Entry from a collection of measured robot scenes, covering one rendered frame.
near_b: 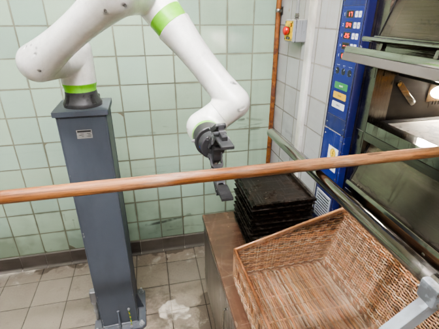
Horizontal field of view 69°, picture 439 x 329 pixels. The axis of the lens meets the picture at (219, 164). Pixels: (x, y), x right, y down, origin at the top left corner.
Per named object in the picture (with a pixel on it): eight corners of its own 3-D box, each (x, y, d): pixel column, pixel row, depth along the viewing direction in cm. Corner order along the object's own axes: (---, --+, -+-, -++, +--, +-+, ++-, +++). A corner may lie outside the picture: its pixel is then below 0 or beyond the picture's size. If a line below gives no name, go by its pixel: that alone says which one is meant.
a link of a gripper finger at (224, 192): (215, 185, 84) (215, 187, 85) (221, 198, 78) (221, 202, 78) (227, 184, 85) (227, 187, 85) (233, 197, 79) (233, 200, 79)
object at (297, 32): (296, 40, 164) (298, 19, 160) (305, 42, 155) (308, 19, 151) (283, 40, 163) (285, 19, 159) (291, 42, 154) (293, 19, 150)
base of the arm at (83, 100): (72, 95, 145) (69, 81, 143) (106, 93, 149) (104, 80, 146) (59, 110, 123) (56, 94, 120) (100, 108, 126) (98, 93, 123)
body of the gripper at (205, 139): (223, 128, 94) (230, 138, 85) (223, 155, 97) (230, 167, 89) (197, 129, 92) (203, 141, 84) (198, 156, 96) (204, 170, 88)
